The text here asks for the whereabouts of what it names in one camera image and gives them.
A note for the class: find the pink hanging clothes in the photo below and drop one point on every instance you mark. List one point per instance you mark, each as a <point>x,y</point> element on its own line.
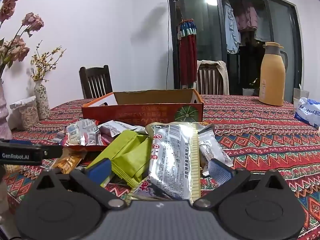
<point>246,17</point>

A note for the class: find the white plastic tub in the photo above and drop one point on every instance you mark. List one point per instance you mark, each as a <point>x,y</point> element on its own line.
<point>300,95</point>

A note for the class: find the yellow flower branches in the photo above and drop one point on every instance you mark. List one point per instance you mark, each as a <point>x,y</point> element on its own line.
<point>43,62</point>

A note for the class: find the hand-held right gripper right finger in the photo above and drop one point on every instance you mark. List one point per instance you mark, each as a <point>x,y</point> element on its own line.
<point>220,171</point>

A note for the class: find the chair with beige cloth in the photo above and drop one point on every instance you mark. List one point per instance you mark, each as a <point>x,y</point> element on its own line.
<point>223,75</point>

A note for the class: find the pink snack packet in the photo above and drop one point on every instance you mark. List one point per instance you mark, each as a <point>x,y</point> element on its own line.
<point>107,139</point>

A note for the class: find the light blue hanging shirt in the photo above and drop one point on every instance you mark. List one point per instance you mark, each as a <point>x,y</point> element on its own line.
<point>231,30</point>

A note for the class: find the yellow thermos jug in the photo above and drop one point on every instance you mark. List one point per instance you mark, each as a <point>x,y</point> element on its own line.
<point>272,80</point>

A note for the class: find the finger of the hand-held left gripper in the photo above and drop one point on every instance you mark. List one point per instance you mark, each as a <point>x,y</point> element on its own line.
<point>17,142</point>
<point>51,152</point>

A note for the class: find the orange snack packet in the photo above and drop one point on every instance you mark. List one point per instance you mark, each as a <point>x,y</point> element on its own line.
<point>66,162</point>

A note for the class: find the clear plastic food container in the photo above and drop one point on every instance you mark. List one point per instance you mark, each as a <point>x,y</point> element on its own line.
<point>26,115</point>

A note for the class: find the pink artificial flowers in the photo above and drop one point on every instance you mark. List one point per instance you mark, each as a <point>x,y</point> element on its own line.
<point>17,50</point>

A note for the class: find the white planter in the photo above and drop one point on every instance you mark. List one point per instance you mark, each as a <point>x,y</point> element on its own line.
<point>248,92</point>

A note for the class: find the small white snack packet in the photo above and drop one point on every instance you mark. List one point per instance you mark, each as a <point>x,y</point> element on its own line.
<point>212,147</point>

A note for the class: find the grey hanging garment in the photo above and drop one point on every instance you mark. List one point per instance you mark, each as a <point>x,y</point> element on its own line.
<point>262,27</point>

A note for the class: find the pink vase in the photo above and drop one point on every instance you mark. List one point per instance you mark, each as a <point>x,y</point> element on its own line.
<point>4,115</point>

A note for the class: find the black framed glass door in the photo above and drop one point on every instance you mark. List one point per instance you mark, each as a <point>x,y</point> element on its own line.
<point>207,30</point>

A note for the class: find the speckled slim vase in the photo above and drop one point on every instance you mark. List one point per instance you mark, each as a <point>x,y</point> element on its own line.
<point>42,100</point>

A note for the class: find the white printed snack packet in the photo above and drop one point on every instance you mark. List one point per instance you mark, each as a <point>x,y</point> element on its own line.
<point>115,127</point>

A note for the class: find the green snack packet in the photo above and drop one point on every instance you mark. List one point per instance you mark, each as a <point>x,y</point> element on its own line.
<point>125,152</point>

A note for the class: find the large silver snack packet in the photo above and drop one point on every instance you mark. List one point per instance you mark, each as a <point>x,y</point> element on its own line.
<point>170,155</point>

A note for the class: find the crinkled silver snack packet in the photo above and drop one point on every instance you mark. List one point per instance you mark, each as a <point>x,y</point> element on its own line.
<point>80,132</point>

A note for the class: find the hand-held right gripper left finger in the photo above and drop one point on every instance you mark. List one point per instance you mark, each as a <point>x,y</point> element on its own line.
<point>100,171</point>

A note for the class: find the orange cardboard box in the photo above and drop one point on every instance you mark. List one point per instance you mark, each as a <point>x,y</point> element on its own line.
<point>140,112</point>

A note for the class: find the white blue tissue pack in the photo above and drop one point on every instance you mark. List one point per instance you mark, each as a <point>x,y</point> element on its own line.
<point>308,112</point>

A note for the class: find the red hanging firecracker decoration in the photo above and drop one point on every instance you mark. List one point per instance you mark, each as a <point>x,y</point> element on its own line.
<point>187,50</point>

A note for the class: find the dark wooden chair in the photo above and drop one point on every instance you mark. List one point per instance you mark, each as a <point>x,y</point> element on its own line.
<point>96,81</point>
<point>210,80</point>

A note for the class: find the red patterned tablecloth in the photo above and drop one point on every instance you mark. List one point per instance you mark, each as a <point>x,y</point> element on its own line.
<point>262,135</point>

